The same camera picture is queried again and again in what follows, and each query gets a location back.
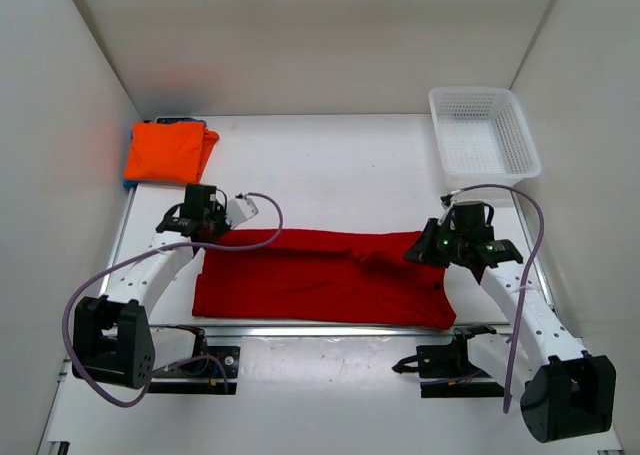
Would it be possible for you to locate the red t shirt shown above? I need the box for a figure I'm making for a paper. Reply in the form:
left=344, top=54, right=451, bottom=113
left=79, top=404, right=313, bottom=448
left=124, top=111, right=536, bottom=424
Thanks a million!
left=192, top=229, right=456, bottom=330

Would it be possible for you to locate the orange t shirt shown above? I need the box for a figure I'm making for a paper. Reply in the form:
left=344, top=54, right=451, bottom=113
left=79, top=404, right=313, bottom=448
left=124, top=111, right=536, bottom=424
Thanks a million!
left=123, top=120, right=221, bottom=186

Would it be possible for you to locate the blue t shirt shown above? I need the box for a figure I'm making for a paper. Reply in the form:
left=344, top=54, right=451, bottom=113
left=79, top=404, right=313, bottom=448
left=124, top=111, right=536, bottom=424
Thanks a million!
left=122, top=117, right=207, bottom=189

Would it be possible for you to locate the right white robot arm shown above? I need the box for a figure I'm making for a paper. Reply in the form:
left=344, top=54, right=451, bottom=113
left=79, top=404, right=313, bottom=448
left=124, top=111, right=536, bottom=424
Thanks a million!
left=393, top=201, right=616, bottom=443

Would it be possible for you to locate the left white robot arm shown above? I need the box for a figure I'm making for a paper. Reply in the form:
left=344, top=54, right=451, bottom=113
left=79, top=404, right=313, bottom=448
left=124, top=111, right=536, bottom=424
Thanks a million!
left=72, top=184, right=230, bottom=389

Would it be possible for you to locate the white plastic basket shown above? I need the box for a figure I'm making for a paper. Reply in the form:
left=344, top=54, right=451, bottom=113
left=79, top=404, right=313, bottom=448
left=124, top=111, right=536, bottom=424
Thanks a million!
left=428, top=86, right=542, bottom=189

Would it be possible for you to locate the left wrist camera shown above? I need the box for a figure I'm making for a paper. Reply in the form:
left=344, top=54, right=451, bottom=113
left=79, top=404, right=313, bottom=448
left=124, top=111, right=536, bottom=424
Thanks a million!
left=226, top=197, right=259, bottom=229

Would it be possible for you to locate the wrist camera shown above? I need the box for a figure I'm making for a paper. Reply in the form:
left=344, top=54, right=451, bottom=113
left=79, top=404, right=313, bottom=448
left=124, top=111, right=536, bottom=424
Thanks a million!
left=226, top=197, right=259, bottom=229
left=440, top=190, right=462, bottom=209

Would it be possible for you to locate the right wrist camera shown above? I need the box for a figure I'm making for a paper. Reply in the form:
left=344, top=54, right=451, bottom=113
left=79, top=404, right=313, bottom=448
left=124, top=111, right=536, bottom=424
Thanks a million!
left=440, top=190, right=462, bottom=209

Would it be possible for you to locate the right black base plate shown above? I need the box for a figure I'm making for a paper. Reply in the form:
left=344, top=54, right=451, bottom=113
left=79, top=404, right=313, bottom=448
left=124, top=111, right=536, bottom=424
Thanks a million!
left=391, top=324, right=504, bottom=399

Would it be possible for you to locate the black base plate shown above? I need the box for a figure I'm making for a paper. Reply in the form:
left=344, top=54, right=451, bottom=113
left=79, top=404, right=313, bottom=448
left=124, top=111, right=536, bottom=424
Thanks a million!
left=391, top=324, right=504, bottom=399
left=148, top=326, right=241, bottom=395

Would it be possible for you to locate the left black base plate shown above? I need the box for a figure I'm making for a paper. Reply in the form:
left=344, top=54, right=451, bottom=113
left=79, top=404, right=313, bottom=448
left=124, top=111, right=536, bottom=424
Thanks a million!
left=148, top=326, right=241, bottom=395

